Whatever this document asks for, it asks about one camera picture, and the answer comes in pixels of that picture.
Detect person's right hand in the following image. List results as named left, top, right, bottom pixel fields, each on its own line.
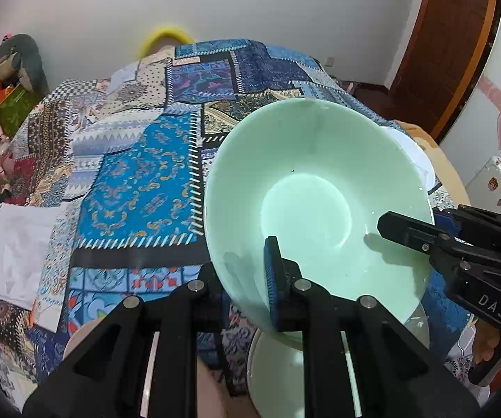
left=472, top=321, right=501, bottom=365

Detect brown wooden door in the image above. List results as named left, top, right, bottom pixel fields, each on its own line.
left=385, top=0, right=501, bottom=140

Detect patchwork printed blanket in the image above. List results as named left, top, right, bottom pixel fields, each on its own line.
left=0, top=39, right=473, bottom=401

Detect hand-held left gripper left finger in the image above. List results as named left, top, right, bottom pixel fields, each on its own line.
left=22, top=261, right=234, bottom=418

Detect white folded cloth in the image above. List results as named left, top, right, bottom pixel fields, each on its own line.
left=0, top=202, right=62, bottom=310

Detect round glass-top table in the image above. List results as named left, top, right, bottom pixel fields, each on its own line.
left=401, top=300, right=432, bottom=351

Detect pink bunny toy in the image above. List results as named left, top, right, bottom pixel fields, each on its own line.
left=0, top=124, right=16, bottom=175

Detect yellow plush pillow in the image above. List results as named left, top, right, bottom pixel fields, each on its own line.
left=139, top=26, right=194, bottom=57

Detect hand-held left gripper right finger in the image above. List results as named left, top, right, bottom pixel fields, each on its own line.
left=263, top=235, right=482, bottom=418

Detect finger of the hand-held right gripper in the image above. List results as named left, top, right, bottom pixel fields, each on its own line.
left=433, top=204, right=501, bottom=245
left=377, top=211, right=456, bottom=266

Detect green cardboard box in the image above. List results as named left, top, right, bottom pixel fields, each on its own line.
left=0, top=87, right=38, bottom=140

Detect white sticker-covered suitcase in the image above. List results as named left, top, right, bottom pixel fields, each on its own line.
left=466, top=152, right=501, bottom=218

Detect grey plush toy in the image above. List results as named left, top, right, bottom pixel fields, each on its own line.
left=0, top=35, right=48, bottom=92

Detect green plate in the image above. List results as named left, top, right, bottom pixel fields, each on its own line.
left=253, top=330, right=362, bottom=418

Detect green bowl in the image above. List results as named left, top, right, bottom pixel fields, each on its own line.
left=202, top=98, right=435, bottom=327

